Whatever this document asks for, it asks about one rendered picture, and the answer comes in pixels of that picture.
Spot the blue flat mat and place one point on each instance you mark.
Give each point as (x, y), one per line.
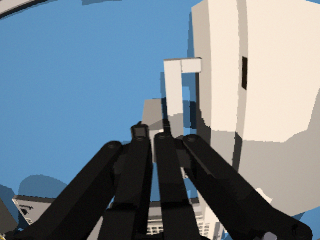
(74, 74)

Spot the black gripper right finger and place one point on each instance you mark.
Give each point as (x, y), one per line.
(242, 211)

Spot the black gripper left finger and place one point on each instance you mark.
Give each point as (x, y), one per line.
(77, 209)

